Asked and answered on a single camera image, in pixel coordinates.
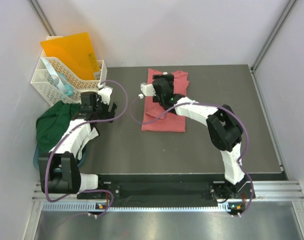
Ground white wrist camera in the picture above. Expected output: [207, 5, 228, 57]
[97, 83, 113, 105]
[138, 83, 156, 99]

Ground purple cable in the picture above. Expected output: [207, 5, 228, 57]
[130, 97, 255, 218]
[44, 79, 129, 220]

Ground aluminium frame rail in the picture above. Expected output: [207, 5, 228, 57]
[31, 181, 304, 202]

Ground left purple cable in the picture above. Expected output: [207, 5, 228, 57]
[44, 79, 129, 220]

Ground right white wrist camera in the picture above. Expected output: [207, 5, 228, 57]
[138, 83, 156, 99]

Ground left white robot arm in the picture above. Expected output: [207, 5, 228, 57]
[38, 91, 118, 199]

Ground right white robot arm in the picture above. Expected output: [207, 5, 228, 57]
[151, 73, 246, 198]

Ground pink t shirt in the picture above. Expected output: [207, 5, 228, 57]
[141, 70, 190, 133]

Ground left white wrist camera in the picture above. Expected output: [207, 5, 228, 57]
[97, 83, 113, 105]

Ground light blue items in organizer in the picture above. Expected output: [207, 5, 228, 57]
[41, 57, 74, 97]

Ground green t shirt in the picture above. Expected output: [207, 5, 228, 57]
[35, 101, 80, 153]

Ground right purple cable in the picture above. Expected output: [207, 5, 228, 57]
[130, 97, 255, 218]

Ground white slotted cable duct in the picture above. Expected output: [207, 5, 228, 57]
[42, 201, 241, 213]

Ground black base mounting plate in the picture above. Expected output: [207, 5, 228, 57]
[76, 181, 258, 201]

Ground orange plastic folder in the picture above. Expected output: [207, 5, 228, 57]
[40, 32, 101, 81]

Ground white perforated file organizer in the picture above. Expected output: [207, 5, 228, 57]
[30, 36, 108, 114]

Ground teal plastic basin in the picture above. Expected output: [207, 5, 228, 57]
[33, 145, 87, 173]

